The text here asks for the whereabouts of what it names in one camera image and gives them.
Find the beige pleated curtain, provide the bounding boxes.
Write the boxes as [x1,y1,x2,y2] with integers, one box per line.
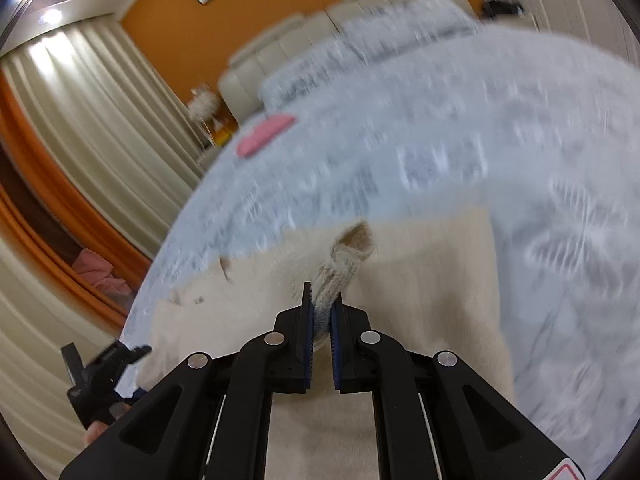
[0,237,128,466]
[0,19,207,261]

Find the pink folded cloth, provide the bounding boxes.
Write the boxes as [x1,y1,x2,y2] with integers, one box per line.
[236,114,297,158]

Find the orange window frame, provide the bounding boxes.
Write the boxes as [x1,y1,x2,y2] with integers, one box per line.
[0,72,153,318]

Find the black item by wardrobe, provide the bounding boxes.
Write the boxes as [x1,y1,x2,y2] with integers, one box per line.
[481,0,525,17]

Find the pale blue lace pillow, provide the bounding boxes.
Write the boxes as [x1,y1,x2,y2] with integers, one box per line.
[259,42,371,111]
[335,0,481,56]

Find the cream knitted sweater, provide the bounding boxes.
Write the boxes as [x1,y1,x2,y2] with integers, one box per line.
[135,210,516,480]

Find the white fluffy ornament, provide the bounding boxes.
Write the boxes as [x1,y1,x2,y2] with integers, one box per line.
[190,86,221,122]

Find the person's left hand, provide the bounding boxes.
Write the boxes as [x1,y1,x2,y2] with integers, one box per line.
[82,405,129,448]

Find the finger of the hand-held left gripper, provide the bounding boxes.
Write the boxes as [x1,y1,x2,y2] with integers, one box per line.
[60,342,85,390]
[119,343,154,362]

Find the pale blue lace bedspread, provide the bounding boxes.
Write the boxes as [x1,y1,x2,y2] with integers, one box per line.
[122,30,640,480]

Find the cream padded headboard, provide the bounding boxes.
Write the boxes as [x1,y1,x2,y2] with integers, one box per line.
[218,0,476,126]

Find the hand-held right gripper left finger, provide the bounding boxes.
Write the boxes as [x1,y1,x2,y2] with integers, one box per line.
[59,282,315,480]

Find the crumpled pink cloth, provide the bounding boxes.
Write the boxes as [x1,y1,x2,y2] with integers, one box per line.
[72,249,132,295]

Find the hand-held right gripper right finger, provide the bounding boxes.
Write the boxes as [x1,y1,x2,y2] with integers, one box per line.
[327,296,586,480]

